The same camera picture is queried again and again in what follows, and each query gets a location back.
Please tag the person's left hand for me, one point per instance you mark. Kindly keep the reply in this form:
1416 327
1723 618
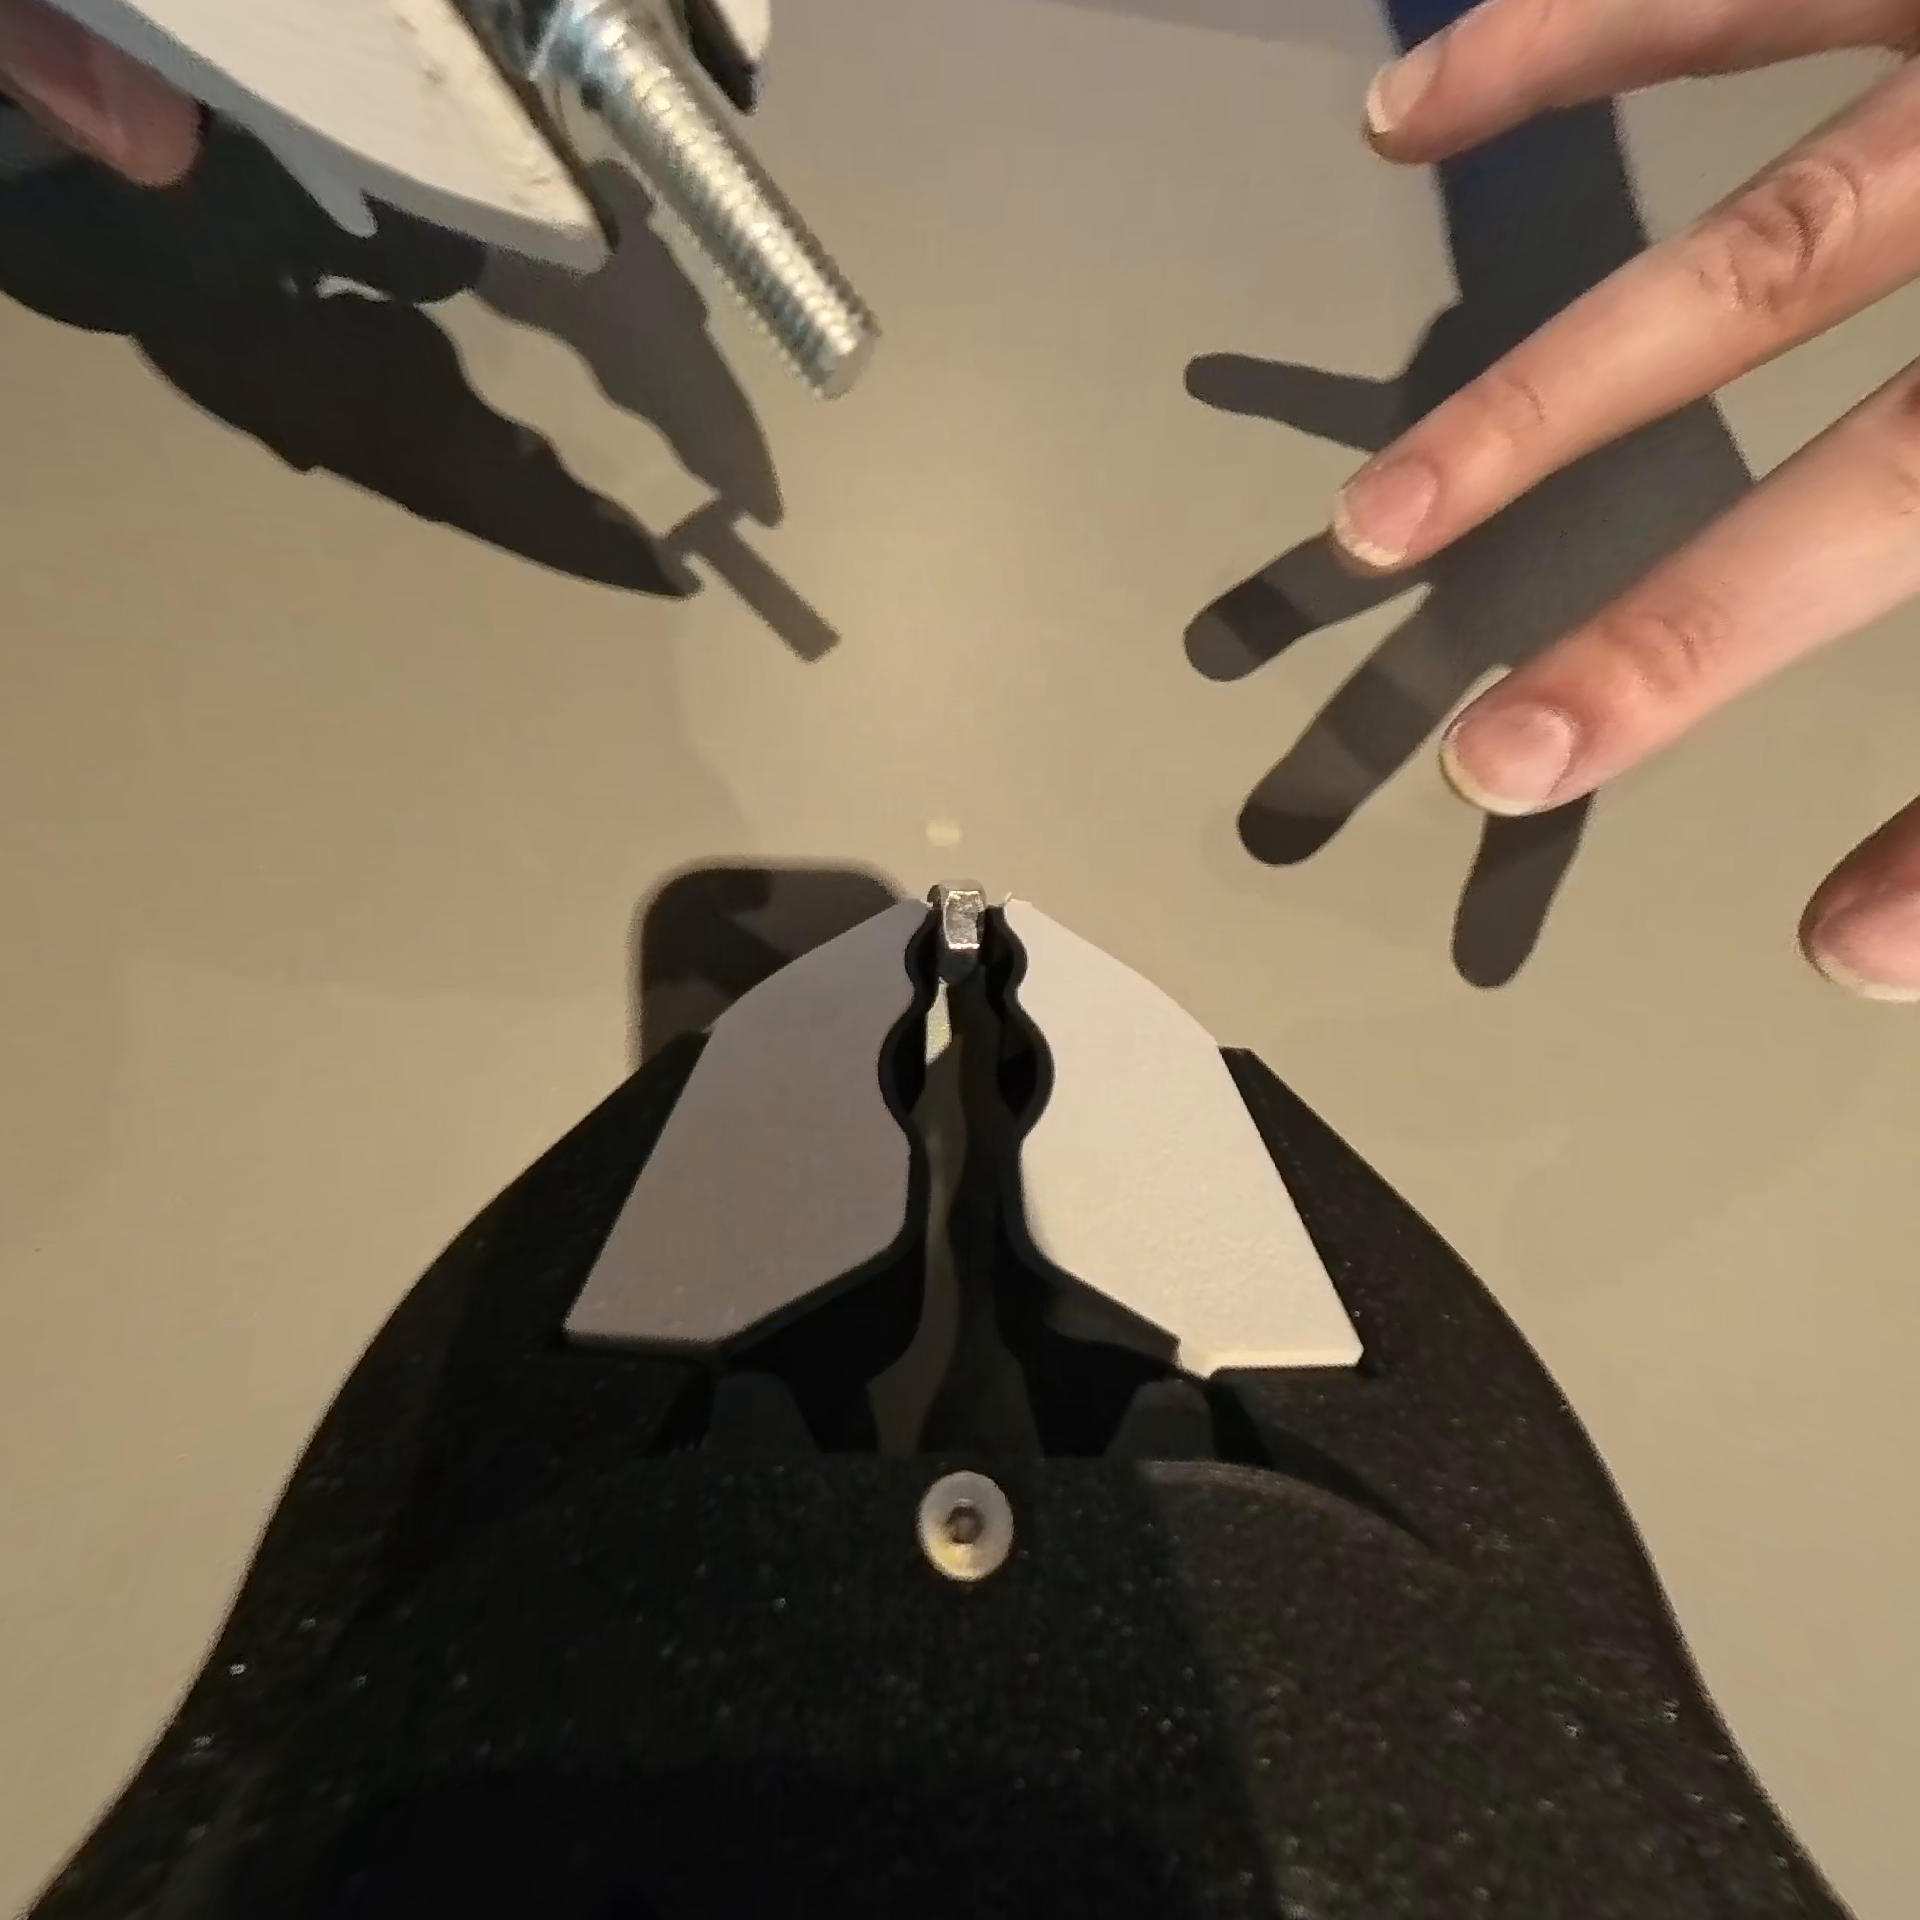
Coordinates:
88 104

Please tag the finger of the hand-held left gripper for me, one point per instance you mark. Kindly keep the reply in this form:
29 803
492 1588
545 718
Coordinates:
391 104
737 43

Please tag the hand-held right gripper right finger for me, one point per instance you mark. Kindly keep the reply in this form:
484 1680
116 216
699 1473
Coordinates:
1171 1198

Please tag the silver threaded bolt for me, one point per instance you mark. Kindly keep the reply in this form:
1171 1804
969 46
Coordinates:
707 194

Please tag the small silver hex nut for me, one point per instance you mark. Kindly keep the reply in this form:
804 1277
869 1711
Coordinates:
953 919

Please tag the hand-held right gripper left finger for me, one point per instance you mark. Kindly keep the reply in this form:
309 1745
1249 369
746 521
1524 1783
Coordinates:
750 1170

